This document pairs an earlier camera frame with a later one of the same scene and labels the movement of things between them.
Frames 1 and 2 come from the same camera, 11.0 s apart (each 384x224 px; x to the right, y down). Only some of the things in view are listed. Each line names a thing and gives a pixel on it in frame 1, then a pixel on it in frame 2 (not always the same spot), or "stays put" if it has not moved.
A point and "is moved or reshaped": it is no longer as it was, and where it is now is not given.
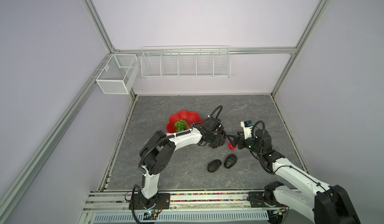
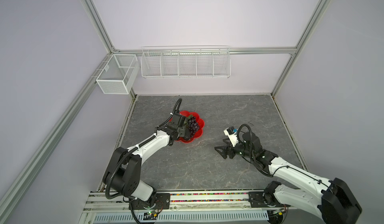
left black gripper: [219, 139] -> [182, 131]
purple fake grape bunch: [222, 131] is moved or reshaped
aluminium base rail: [119, 203] stays put
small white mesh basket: [119, 74] stays put
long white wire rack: [186, 61] stays put
